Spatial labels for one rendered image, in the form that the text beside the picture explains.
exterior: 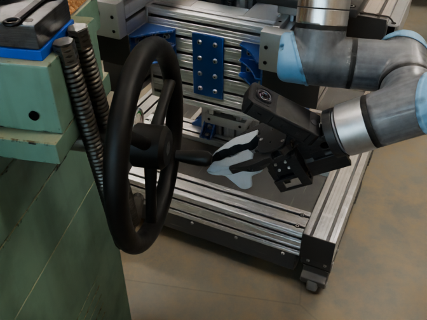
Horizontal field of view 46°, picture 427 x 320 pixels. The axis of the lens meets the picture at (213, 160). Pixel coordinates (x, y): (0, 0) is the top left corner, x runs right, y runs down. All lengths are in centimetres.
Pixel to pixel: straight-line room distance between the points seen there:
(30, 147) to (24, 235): 19
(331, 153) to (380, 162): 133
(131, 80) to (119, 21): 72
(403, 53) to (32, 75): 48
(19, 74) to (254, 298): 108
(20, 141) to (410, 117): 47
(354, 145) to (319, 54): 14
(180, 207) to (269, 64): 58
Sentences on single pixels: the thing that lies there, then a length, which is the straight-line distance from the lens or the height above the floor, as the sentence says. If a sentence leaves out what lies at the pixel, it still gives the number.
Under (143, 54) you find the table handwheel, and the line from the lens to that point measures 60.
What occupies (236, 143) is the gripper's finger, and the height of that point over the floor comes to 75.
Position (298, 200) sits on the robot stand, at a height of 21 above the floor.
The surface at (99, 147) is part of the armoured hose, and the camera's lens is 67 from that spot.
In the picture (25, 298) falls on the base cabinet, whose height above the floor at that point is 59.
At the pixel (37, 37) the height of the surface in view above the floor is 99.
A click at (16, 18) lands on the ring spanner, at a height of 101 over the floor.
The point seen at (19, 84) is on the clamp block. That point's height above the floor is 93.
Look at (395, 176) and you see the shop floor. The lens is 201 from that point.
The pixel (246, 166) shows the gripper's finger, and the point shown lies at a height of 76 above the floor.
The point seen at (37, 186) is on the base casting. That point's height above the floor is 72.
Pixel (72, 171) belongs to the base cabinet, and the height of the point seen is 67.
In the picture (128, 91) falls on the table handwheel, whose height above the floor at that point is 94.
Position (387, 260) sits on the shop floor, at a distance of 169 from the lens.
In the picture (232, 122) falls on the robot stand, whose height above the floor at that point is 35.
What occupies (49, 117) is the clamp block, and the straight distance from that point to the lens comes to 61.
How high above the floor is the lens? 121
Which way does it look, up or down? 38 degrees down
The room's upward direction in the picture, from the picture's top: straight up
